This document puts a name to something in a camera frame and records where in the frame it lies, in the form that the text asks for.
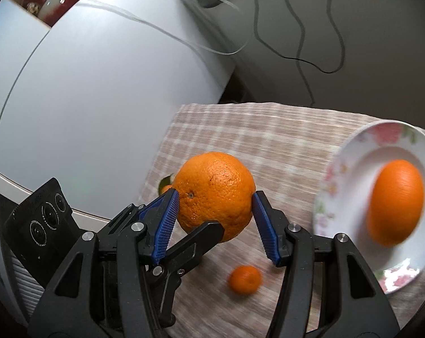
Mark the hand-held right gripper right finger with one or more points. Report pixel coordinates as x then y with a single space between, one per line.
265 232

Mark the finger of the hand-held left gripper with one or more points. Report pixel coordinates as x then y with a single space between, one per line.
198 246

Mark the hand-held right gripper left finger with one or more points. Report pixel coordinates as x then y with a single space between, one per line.
165 227

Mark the small tangerine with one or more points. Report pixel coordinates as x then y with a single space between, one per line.
245 280
166 188

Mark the large bumpy orange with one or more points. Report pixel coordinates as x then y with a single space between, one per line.
212 190

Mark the white fruit bowl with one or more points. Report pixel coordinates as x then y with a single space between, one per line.
350 190

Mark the beige checked blanket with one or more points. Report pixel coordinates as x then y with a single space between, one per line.
269 137

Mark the large smooth orange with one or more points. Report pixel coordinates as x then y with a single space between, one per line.
395 204

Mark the white cabinet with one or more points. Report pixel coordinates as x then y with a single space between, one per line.
92 95

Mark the red patterned box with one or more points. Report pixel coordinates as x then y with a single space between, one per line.
47 3

